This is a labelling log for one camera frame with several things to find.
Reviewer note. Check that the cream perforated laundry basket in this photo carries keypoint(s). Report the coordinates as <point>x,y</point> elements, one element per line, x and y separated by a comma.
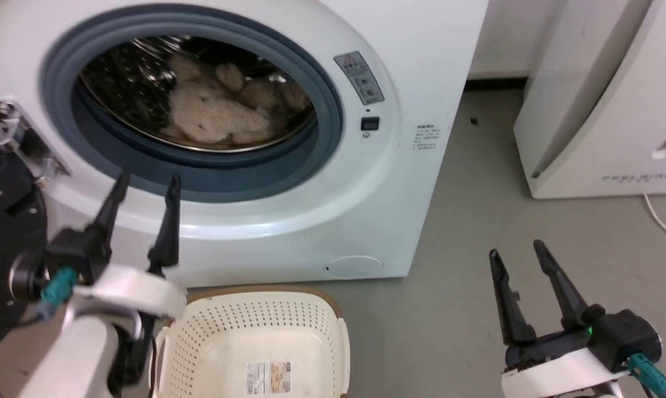
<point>255,337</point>

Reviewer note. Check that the white floor-standing appliance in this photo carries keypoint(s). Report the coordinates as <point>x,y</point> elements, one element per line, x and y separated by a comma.
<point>604,99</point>

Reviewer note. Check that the grey warning sticker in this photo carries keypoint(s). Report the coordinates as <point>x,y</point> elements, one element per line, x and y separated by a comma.
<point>360,77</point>

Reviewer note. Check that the beige plush toy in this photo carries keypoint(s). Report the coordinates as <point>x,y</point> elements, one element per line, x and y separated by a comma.
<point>217,113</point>

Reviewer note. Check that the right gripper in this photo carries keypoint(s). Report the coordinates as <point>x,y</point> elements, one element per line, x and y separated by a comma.
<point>554,367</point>

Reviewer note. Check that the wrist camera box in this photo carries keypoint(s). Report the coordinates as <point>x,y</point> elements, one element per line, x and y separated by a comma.
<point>73,254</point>
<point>623,337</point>

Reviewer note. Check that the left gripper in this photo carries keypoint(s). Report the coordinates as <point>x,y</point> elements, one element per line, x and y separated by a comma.
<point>134,290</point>

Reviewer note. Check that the black round washing machine door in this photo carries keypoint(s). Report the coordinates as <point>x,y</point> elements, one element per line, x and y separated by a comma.
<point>4,221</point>

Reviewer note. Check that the white front-load washing machine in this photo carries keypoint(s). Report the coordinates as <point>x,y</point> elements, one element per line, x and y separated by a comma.
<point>366,182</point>

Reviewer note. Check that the metal door hinge bracket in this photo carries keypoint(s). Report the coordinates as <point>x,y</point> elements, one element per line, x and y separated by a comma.
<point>20,138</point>

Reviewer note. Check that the printed label sticker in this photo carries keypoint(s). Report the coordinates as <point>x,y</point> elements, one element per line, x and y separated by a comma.
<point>268,377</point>

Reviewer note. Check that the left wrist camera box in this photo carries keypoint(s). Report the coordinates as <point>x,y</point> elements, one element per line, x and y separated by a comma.
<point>73,254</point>

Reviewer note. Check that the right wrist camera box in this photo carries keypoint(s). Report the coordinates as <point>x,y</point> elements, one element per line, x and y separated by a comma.
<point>623,337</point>

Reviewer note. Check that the grey-blue rubber door gasket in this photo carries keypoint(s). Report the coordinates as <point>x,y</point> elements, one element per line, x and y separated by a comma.
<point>200,166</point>

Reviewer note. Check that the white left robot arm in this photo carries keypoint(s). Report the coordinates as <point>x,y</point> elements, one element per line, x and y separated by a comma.
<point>73,359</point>

